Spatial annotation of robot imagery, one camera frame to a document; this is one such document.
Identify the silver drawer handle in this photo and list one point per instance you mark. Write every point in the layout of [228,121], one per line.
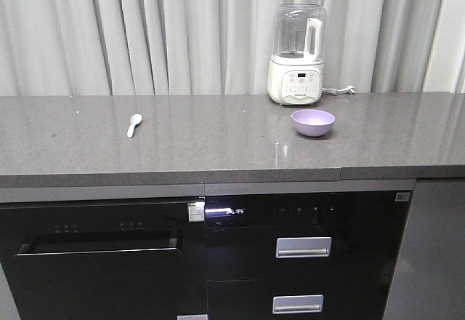
[303,247]
[297,304]

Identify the black drawer cabinet appliance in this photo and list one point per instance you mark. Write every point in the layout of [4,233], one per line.
[244,275]

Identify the upper silver drawer handle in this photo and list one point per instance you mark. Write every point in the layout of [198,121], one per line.
[303,247]

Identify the grey cabinet door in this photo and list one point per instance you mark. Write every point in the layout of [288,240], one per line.
[428,282]

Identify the black dishwasher front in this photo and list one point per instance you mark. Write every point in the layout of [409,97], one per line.
[141,259]

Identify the purple plastic bowl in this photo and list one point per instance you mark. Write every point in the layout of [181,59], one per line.
[312,122]

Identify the grey pleated curtain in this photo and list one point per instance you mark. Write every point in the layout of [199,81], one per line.
[221,47]

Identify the light blue plastic spoon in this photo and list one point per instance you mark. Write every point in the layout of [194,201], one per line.
[135,120]

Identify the white blender with clear jar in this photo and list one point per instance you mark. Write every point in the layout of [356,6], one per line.
[296,66]

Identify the lower silver drawer handle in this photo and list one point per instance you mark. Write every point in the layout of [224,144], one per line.
[297,304]

